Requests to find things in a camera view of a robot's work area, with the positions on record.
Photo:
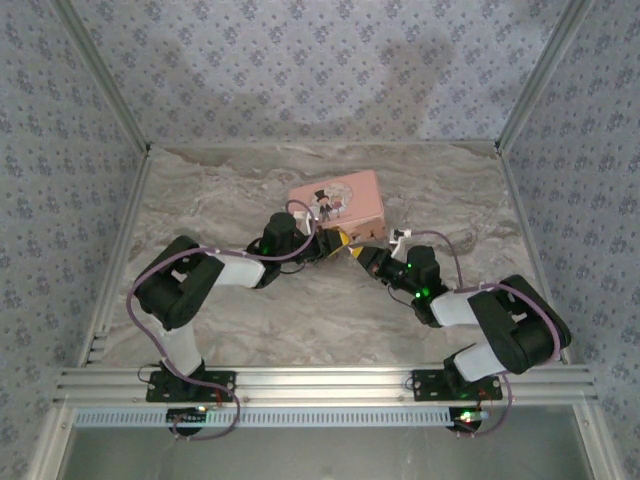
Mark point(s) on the pink tin box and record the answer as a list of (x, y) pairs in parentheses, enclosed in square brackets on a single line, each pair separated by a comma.
[(360, 195)]

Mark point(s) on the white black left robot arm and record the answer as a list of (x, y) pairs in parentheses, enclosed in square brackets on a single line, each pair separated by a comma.
[(175, 285)]

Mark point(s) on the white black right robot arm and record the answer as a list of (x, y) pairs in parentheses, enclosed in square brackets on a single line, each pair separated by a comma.
[(515, 325)]

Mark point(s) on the small controller board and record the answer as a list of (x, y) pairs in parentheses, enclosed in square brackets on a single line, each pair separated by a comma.
[(187, 416), (467, 419)]

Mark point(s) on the grey metal panel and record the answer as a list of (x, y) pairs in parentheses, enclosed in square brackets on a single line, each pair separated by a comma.
[(320, 455)]

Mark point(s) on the aluminium floor rail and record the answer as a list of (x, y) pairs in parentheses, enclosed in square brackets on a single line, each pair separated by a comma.
[(521, 215), (122, 250), (325, 145)]

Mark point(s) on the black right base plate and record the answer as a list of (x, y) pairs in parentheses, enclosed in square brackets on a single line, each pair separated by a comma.
[(427, 382)]

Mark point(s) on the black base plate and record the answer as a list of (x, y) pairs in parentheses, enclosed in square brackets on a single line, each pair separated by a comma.
[(427, 382), (220, 387)]

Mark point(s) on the aluminium mounting rail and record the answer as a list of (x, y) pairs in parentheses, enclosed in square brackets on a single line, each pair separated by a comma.
[(320, 385)]

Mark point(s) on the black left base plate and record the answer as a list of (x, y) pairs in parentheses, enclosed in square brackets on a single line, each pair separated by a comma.
[(220, 387)]

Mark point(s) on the aluminium frame post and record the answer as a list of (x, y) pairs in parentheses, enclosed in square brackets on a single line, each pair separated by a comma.
[(104, 75), (540, 75)]

